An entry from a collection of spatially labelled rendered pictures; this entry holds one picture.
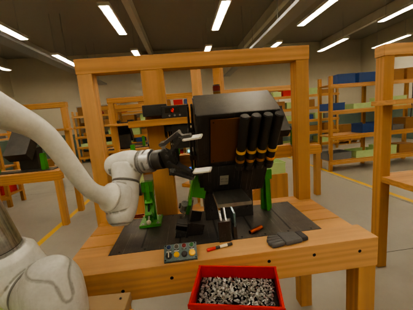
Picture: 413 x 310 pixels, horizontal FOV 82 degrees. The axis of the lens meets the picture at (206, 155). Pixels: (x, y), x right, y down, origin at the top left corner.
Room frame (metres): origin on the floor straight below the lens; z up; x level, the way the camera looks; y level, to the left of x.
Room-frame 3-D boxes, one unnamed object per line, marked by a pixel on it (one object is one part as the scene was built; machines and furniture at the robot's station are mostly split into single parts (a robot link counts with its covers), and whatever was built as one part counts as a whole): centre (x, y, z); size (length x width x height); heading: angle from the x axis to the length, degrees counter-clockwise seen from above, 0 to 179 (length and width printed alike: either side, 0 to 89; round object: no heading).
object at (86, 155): (10.46, 4.00, 1.11); 3.01 x 0.54 x 2.23; 95
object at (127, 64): (1.63, 0.02, 1.89); 1.50 x 0.09 x 0.09; 95
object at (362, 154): (5.79, -4.05, 1.14); 2.45 x 0.55 x 2.28; 95
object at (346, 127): (9.74, -5.71, 0.37); 1.20 x 0.81 x 0.74; 97
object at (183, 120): (1.59, 0.01, 1.52); 0.90 x 0.25 x 0.04; 95
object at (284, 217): (1.33, -0.01, 0.89); 1.10 x 0.42 x 0.02; 95
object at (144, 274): (1.05, -0.03, 0.82); 1.50 x 0.14 x 0.15; 95
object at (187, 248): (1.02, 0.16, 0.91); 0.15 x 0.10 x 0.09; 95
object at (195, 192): (1.26, 0.06, 1.17); 0.13 x 0.12 x 0.20; 95
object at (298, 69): (1.63, 0.02, 1.36); 1.49 x 0.09 x 0.97; 95
